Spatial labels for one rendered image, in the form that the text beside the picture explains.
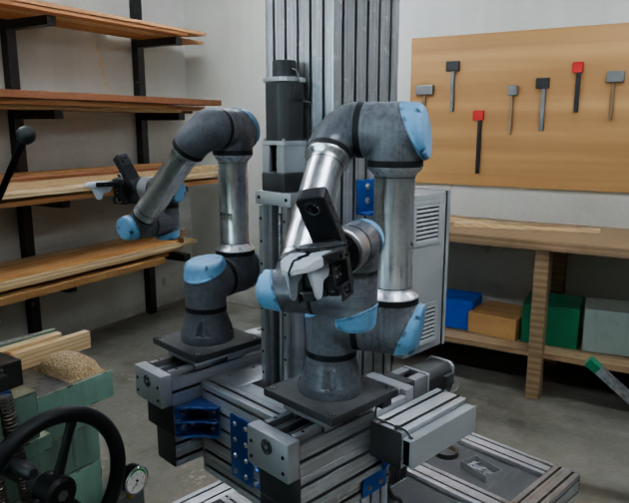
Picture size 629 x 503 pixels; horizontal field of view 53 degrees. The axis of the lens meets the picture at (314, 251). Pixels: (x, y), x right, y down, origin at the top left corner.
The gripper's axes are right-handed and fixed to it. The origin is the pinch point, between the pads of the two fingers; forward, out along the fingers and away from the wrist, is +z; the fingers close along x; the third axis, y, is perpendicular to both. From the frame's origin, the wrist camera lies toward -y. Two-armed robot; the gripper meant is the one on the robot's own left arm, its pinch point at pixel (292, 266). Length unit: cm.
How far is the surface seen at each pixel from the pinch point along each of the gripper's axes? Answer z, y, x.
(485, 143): -326, -7, 3
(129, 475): -28, 48, 56
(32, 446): -5, 30, 56
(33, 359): -27, 22, 75
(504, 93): -324, -35, -11
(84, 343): -40, 23, 72
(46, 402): -16, 27, 63
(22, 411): -4, 23, 56
